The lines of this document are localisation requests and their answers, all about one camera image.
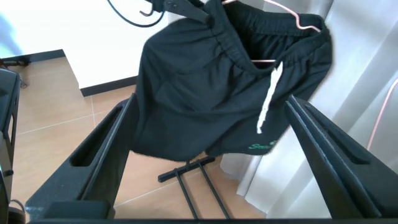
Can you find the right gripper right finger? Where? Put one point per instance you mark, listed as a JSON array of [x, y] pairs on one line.
[[342, 174]]

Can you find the black clothes rack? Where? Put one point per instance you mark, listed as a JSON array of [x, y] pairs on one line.
[[186, 168]]

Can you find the beige curtain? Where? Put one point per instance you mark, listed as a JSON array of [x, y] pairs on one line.
[[357, 46]]

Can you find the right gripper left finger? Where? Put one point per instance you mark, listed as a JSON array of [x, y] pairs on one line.
[[102, 161]]

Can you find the pink clothes hanger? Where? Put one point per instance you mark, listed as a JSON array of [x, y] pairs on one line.
[[298, 21], [381, 115]]

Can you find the black garment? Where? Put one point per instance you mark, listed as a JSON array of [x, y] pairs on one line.
[[192, 93]]

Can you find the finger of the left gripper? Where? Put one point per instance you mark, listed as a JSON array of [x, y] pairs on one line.
[[189, 9]]

